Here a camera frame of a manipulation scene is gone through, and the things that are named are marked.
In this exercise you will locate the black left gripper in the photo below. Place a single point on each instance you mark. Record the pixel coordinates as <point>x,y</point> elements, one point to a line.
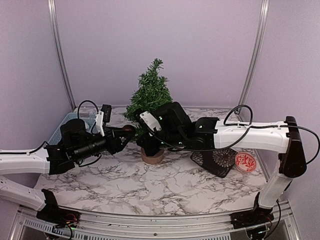
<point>114,144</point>

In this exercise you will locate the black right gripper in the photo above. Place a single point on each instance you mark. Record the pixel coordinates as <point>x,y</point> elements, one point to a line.
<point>151,149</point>

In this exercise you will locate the dark red ball ornament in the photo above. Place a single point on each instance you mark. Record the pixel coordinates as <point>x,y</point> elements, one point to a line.
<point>129,128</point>

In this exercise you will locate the small green christmas tree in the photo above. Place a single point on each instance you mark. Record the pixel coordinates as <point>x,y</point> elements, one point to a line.
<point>152,93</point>

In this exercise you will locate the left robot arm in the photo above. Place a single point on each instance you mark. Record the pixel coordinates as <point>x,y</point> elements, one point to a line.
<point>76,144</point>

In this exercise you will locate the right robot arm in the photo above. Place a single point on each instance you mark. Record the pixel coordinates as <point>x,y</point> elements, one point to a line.
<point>169,127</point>

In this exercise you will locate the black floral rectangular plate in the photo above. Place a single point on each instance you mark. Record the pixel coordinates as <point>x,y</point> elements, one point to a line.
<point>218,163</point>

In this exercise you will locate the red white patterned bowl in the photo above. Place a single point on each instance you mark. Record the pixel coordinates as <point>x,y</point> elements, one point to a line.
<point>245,162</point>

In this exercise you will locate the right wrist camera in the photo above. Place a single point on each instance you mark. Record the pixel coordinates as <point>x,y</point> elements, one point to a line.
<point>149,123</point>

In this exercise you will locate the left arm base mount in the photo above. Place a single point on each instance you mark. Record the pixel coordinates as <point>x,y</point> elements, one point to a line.
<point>59,216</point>

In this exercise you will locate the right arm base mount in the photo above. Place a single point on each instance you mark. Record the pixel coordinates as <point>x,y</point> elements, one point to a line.
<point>250,218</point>

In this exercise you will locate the aluminium front rail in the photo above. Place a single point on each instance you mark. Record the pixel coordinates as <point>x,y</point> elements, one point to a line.
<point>88,225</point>

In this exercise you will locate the left aluminium frame post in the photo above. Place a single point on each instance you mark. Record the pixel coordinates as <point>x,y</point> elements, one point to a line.
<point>59,52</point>

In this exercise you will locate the aluminium frame post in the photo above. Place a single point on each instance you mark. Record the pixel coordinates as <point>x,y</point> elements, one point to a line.
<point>59,52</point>
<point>258,42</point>

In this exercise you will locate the right aluminium frame post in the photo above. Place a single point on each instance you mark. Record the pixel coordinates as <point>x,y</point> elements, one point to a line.
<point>258,42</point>

